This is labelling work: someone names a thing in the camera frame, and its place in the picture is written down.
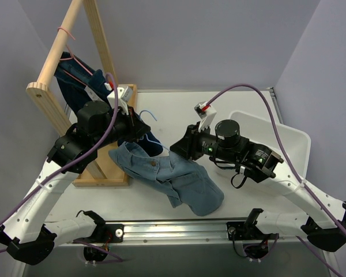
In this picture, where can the white plastic basket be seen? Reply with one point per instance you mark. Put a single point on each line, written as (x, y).
(296, 146)

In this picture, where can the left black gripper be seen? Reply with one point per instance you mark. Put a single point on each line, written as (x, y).
(136, 126)

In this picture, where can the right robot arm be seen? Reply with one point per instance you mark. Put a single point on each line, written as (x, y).
(322, 219)

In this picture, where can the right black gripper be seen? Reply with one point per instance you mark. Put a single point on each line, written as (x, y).
(190, 144)

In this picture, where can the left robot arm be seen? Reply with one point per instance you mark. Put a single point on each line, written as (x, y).
(25, 233)

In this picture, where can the pink wire hanger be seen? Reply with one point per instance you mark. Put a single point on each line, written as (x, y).
(72, 56)

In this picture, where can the light blue denim skirt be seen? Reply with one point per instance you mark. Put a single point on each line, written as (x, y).
(182, 181)

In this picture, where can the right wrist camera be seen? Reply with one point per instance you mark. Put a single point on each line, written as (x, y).
(206, 114)

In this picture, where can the wooden clothes rack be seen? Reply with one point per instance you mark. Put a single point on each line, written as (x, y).
(80, 91)

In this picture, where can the aluminium mounting rail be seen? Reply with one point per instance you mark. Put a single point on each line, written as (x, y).
(190, 231)

